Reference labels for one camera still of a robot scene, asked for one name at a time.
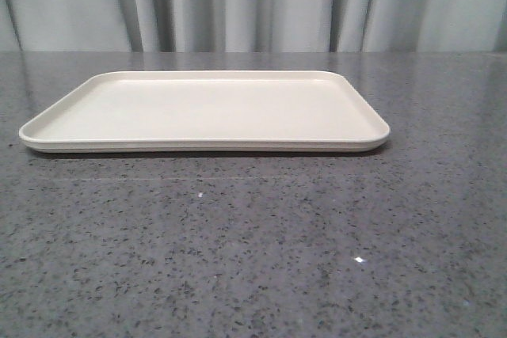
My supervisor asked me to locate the cream rectangular plastic tray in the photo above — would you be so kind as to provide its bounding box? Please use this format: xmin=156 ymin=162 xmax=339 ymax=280
xmin=19 ymin=70 xmax=391 ymax=153

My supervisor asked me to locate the pale grey pleated curtain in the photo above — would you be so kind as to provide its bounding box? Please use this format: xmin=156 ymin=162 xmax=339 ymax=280
xmin=1 ymin=0 xmax=506 ymax=52

